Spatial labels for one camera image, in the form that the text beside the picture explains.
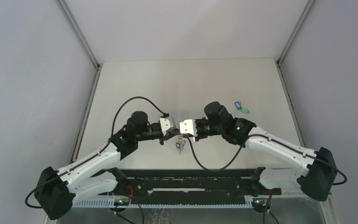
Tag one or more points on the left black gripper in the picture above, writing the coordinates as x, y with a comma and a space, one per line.
169, 134

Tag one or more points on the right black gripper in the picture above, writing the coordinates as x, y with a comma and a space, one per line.
199, 137

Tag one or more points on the metal key organizer with rings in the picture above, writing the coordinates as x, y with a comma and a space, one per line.
182, 140

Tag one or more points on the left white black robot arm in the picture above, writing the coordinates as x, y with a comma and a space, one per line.
58, 190

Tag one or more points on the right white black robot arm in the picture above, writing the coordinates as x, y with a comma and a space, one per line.
312, 171

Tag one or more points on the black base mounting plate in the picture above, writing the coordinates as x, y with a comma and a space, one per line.
192, 186

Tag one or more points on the left green circuit board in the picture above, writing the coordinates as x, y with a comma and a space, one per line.
121, 202

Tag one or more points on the green circuit board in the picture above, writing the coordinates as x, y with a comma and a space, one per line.
260, 203
121, 202

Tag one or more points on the right green circuit board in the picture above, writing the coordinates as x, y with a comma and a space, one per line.
260, 203

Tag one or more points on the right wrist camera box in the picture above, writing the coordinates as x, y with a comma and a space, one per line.
188, 126

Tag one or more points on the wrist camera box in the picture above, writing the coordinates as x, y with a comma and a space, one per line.
188, 126
168, 126

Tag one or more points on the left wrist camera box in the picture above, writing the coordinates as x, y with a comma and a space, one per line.
168, 126

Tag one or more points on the white slotted cable duct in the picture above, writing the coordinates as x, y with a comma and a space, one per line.
245, 202

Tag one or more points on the left aluminium frame post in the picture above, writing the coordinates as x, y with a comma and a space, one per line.
68, 15

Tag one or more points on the aluminium frame post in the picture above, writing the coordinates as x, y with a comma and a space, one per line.
68, 15
296, 30

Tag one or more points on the right aluminium frame post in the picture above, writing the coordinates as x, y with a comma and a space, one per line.
296, 30

